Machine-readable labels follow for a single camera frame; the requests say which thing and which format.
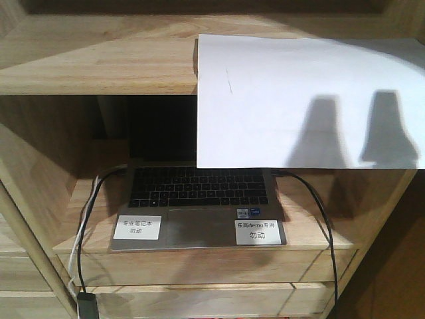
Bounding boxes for white paper sheet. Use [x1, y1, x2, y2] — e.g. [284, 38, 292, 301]
[197, 35, 424, 169]

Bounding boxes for silver laptop with black keyboard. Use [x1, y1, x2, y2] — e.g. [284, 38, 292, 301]
[110, 95, 286, 251]

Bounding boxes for white label right on laptop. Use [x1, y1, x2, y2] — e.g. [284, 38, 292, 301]
[234, 220, 285, 245]

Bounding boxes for white label on laptop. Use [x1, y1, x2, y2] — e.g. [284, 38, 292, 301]
[234, 220, 285, 245]
[113, 215, 161, 241]

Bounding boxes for white label left on laptop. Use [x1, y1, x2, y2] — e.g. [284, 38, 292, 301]
[113, 215, 161, 241]

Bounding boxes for wooden shelf unit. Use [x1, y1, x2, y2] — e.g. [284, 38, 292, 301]
[1, 1, 424, 318]

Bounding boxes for grey usb hub adapter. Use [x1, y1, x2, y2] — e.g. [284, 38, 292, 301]
[77, 292, 100, 319]

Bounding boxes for black cable right of laptop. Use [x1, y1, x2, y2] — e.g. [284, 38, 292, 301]
[272, 169, 339, 319]

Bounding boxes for black cable of laptop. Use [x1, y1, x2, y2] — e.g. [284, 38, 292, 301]
[272, 169, 339, 319]
[76, 167, 128, 293]

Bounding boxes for black cable left of laptop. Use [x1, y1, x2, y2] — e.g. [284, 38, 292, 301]
[76, 167, 128, 293]

